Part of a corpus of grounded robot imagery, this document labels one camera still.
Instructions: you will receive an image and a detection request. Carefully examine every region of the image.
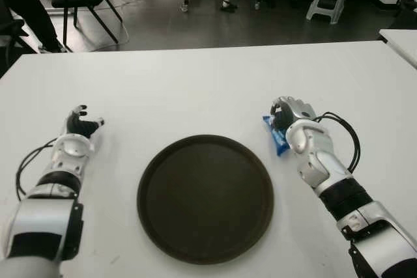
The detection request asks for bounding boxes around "black swivel chair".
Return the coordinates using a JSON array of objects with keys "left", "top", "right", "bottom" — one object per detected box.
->
[{"left": 0, "top": 14, "right": 36, "bottom": 64}]

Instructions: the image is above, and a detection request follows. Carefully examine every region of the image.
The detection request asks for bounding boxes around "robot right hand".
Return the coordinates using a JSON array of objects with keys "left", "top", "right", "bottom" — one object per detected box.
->
[{"left": 269, "top": 96, "right": 319, "bottom": 133}]

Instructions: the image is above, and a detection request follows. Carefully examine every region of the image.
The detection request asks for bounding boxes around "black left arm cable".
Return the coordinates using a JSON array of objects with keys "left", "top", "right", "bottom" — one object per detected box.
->
[{"left": 16, "top": 137, "right": 59, "bottom": 201}]

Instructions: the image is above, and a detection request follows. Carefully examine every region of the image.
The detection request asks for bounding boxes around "blue Oreo cookie pack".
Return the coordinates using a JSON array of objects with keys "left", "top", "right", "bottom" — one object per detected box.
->
[{"left": 262, "top": 113, "right": 291, "bottom": 157}]

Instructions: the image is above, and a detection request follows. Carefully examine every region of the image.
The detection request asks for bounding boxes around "person in black clothes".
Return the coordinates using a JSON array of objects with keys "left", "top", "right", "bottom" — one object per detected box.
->
[{"left": 0, "top": 0, "right": 71, "bottom": 53}]

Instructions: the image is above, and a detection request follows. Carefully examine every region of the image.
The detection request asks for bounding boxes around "round dark brown tray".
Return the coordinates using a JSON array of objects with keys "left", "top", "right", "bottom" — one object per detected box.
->
[{"left": 136, "top": 133, "right": 276, "bottom": 266}]

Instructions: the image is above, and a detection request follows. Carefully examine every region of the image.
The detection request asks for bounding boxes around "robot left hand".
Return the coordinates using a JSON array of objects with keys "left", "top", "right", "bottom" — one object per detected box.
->
[{"left": 66, "top": 105, "right": 106, "bottom": 139}]

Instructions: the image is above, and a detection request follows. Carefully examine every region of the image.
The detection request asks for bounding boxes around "black chair with curved armrest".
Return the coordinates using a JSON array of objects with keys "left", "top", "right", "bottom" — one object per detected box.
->
[{"left": 389, "top": 0, "right": 417, "bottom": 30}]

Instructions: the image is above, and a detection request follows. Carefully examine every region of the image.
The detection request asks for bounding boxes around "neighbouring white table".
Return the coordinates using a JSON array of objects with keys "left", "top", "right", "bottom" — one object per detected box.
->
[{"left": 378, "top": 29, "right": 417, "bottom": 70}]

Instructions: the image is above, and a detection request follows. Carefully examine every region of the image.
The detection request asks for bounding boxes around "black right forearm cable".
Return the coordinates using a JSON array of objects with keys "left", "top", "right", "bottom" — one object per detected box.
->
[{"left": 315, "top": 112, "right": 362, "bottom": 172}]

